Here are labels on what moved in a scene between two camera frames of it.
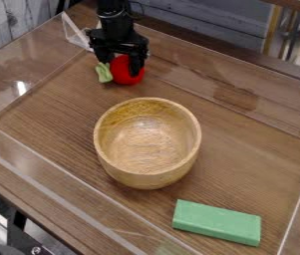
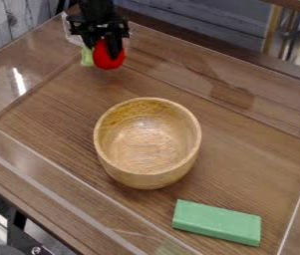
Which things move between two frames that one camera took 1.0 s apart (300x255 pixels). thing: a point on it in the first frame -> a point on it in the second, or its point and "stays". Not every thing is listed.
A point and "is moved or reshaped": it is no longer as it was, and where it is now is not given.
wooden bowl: (147, 139) stays
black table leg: (19, 238) stays
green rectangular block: (217, 222) stays
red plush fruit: (122, 71) is moved or reshaped
